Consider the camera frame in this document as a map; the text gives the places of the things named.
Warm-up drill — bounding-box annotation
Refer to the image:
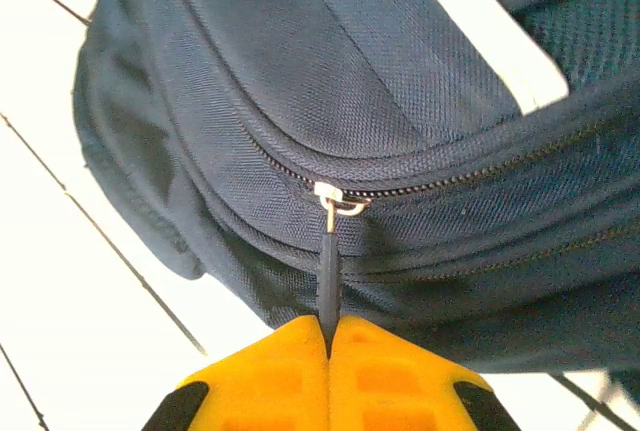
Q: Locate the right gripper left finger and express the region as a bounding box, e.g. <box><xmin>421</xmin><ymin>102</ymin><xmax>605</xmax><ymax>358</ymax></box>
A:
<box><xmin>142</xmin><ymin>314</ymin><xmax>331</xmax><ymax>431</ymax></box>

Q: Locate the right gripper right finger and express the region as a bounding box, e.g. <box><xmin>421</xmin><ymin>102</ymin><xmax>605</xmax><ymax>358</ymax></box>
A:
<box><xmin>327</xmin><ymin>313</ymin><xmax>524</xmax><ymax>431</ymax></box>

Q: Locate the navy blue backpack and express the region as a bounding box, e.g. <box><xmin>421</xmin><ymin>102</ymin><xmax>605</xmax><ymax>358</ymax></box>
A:
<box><xmin>72</xmin><ymin>0</ymin><xmax>640</xmax><ymax>431</ymax></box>

